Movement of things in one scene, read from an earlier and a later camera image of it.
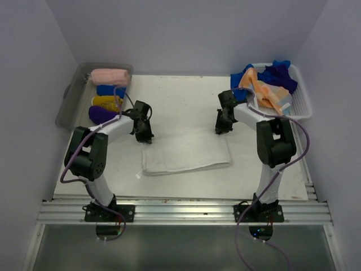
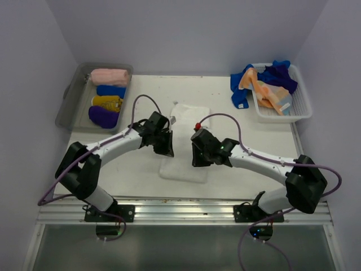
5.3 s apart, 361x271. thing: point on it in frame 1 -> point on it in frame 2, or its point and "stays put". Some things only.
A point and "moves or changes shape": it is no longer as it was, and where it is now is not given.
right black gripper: (220, 128) -> (196, 161)
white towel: (186, 153) moves or changes shape
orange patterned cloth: (268, 96) stays put
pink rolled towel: (110, 77) stays put
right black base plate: (259, 213) stays put
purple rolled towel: (98, 114) stays put
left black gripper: (146, 138) -> (167, 149)
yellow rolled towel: (111, 103) stays put
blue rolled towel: (110, 90) stays put
